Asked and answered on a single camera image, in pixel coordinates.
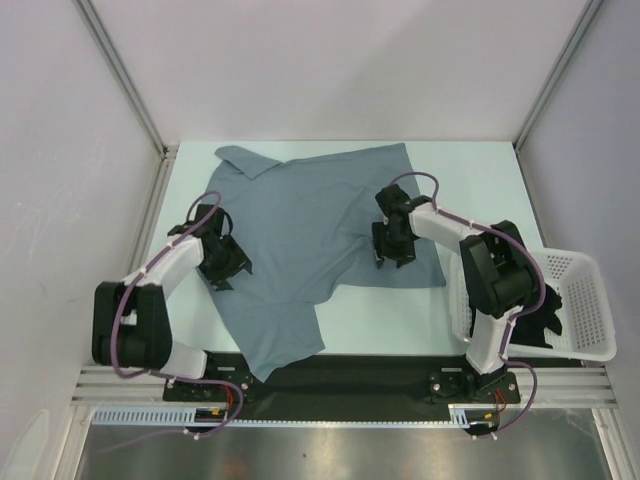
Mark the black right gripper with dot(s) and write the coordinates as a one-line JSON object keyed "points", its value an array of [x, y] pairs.
{"points": [[394, 250]]}

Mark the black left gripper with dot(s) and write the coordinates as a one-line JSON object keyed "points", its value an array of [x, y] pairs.
{"points": [[236, 262]]}

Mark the light blue t shirt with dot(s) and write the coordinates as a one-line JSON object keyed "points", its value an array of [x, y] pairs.
{"points": [[305, 225]]}

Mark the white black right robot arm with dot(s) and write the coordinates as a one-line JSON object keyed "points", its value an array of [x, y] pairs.
{"points": [[502, 279]]}

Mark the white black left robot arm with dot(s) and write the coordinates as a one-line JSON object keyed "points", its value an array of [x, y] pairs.
{"points": [[131, 325]]}

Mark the black t shirt in basket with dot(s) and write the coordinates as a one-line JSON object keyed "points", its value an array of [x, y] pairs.
{"points": [[529, 329]]}

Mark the white perforated plastic basket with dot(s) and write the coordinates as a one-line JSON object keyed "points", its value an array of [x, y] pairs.
{"points": [[588, 327]]}

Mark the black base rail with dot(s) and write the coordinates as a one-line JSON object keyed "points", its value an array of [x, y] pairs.
{"points": [[350, 388]]}

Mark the white slotted cable duct left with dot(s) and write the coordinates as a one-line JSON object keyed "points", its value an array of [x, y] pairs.
{"points": [[160, 416]]}

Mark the white slotted cable duct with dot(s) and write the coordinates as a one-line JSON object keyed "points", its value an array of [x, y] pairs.
{"points": [[467, 415], [160, 416]]}

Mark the white slotted cable duct right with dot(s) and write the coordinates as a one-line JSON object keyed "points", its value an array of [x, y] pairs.
{"points": [[467, 415]]}

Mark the aluminium front rail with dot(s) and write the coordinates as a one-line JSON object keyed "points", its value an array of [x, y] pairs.
{"points": [[586, 387]]}

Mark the left aluminium frame post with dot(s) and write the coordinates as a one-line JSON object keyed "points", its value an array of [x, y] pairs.
{"points": [[106, 46]]}

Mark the aluminium frame post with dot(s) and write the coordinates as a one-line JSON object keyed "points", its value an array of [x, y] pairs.
{"points": [[106, 46], [560, 67]]}

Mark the right aluminium frame post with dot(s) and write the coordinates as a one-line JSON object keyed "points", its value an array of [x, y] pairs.
{"points": [[560, 67]]}

